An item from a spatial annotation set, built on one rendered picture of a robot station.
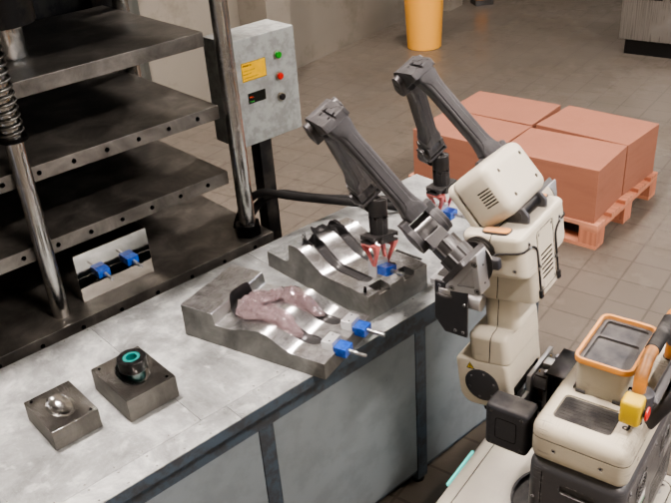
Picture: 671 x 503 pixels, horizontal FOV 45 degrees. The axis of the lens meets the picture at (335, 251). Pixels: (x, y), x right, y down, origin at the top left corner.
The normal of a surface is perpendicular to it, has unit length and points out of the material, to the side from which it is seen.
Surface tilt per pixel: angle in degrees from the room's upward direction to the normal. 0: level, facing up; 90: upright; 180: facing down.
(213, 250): 0
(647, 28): 90
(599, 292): 0
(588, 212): 90
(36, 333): 0
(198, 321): 90
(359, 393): 90
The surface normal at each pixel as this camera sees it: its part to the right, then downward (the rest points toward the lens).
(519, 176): 0.56, -0.40
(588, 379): -0.58, 0.47
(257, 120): 0.67, 0.33
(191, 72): 0.81, 0.24
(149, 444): -0.07, -0.87
